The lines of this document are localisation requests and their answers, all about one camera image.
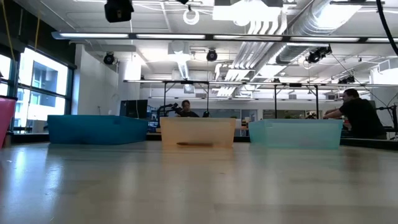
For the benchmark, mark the large window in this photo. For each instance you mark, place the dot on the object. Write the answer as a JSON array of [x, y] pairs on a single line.
[[40, 87]]

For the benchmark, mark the black monitor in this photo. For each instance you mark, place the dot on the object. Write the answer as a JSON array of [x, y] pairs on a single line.
[[133, 109]]

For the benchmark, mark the black metal stand frame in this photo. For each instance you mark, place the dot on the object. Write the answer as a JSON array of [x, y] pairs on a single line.
[[316, 102], [164, 96]]

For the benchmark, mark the orange translucent plastic bin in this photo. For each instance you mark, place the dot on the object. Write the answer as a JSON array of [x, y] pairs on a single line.
[[197, 130]]

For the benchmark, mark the black ceiling camera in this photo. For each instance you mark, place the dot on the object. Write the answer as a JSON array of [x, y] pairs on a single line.
[[211, 55], [346, 80], [109, 58], [318, 54]]

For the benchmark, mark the pinkish red plastic bin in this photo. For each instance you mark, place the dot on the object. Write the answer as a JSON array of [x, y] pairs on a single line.
[[6, 121]]

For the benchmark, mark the silver air duct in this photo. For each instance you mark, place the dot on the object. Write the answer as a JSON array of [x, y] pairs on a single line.
[[311, 25]]

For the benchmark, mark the blue plastic bin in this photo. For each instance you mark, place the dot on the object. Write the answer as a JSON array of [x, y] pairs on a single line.
[[96, 129]]

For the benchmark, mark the long ceiling light bar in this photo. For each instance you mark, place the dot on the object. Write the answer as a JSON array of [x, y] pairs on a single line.
[[93, 35]]

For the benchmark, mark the black background robot arm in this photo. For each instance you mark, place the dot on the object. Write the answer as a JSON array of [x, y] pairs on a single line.
[[166, 109], [205, 114]]

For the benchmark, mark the teal translucent plastic bin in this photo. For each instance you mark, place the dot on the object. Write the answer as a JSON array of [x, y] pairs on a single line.
[[295, 133]]

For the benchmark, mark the person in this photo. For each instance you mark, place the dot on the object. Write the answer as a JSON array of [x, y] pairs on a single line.
[[186, 109], [357, 115]]

